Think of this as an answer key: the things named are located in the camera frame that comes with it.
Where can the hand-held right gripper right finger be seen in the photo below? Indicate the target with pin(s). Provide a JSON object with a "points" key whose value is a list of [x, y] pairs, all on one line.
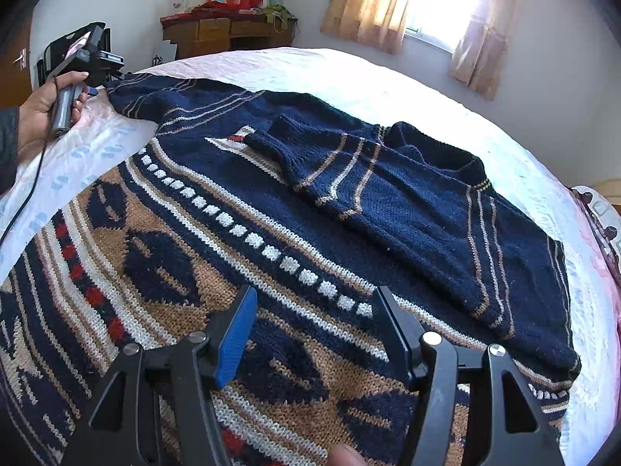
{"points": [[399, 344]]}

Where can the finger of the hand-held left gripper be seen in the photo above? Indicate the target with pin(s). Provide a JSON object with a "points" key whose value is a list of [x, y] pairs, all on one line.
{"points": [[116, 76]]}

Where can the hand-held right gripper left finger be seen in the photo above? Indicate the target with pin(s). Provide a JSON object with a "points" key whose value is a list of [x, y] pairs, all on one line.
{"points": [[237, 340]]}

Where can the navy patterned knit sweater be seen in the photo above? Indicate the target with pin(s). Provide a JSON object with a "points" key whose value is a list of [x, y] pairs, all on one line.
{"points": [[291, 213]]}

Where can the person's left hand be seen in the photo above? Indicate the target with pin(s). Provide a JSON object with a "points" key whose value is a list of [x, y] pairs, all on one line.
{"points": [[36, 111]]}

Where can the person's right hand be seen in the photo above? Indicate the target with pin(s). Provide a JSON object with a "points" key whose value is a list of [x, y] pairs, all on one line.
{"points": [[345, 455]]}

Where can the brown wooden door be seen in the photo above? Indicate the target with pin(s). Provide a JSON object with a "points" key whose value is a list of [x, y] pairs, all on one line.
{"points": [[12, 63]]}

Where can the brown wooden dresser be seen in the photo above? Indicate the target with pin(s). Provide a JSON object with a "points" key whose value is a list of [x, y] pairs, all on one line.
{"points": [[228, 34]]}

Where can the printed pillow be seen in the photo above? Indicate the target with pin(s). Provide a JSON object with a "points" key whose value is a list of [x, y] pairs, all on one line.
{"points": [[601, 218]]}

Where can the printed bed sheet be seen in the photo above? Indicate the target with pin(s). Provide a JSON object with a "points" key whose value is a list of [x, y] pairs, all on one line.
{"points": [[388, 92]]}

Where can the beige curtain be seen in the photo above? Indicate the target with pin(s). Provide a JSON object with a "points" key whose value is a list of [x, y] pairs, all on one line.
{"points": [[485, 34], [368, 7]]}

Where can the cream round headboard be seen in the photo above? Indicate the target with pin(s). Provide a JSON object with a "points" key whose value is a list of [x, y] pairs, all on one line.
{"points": [[609, 185]]}

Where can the bright window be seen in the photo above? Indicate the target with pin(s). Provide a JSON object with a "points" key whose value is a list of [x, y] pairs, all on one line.
{"points": [[436, 5]]}

